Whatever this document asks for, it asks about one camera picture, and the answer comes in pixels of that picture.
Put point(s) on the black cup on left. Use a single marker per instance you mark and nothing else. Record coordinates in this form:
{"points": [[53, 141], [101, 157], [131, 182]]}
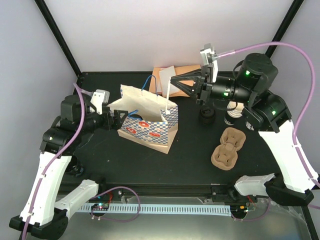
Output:
{"points": [[75, 167]]}

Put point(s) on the stack of paper cups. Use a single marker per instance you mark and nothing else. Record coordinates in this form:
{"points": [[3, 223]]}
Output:
{"points": [[233, 112]]}

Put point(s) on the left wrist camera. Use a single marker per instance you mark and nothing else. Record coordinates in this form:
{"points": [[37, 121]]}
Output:
{"points": [[99, 97]]}

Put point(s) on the white slotted cable duct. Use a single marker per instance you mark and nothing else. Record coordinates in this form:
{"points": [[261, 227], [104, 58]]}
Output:
{"points": [[166, 209]]}

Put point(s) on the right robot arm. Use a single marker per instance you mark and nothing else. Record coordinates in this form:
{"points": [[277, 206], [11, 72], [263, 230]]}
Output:
{"points": [[269, 115]]}

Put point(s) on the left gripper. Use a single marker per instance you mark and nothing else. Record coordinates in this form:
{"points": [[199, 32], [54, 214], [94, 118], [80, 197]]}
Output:
{"points": [[109, 125]]}

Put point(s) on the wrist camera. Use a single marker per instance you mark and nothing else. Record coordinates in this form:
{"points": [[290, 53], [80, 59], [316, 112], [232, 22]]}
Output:
{"points": [[99, 97], [210, 59]]}

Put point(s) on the brown cardboard cup carrier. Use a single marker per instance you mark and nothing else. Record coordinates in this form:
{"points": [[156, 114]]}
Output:
{"points": [[225, 155]]}

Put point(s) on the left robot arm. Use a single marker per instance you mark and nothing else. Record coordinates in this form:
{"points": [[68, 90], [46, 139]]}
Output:
{"points": [[43, 216]]}

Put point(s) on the blue checkered paper bag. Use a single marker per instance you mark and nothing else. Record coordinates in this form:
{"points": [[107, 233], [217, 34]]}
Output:
{"points": [[160, 116]]}

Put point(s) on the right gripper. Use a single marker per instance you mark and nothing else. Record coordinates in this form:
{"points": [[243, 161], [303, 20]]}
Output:
{"points": [[198, 75]]}

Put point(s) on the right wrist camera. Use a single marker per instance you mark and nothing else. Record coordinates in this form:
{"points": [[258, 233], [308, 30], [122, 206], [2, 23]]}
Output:
{"points": [[210, 59]]}

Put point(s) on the stack of black lids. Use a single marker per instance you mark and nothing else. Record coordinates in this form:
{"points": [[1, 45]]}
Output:
{"points": [[207, 115]]}

